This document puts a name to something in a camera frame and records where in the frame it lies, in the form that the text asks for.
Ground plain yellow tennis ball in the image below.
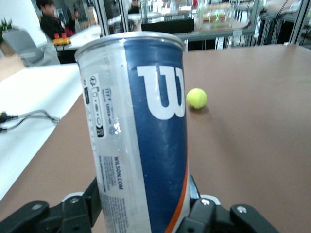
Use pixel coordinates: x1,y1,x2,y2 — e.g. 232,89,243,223
186,87,208,110

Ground grey cable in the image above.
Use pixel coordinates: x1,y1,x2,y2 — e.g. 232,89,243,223
0,109,61,133

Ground clear display case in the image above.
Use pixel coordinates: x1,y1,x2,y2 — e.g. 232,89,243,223
196,2,234,28

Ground yellow box red buttons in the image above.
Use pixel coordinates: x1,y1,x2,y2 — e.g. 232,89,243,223
52,33,72,47

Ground blue white tennis ball can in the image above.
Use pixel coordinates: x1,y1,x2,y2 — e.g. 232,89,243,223
74,31,191,233

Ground green plant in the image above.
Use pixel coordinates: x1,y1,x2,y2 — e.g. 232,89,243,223
0,17,13,37

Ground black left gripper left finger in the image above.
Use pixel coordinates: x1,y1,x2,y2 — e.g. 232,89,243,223
0,176,107,233

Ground aluminium frame profile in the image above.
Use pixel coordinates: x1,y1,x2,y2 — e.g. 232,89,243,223
290,0,311,46
97,0,115,35

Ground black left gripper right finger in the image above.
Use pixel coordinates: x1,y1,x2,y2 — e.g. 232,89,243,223
178,174,280,233

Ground black desk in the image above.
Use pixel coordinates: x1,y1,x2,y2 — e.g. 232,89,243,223
140,18,195,32

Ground person in black jacket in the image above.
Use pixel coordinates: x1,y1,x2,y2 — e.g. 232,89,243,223
36,0,78,41

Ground brown table cover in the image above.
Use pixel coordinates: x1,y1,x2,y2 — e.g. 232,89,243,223
0,43,311,233

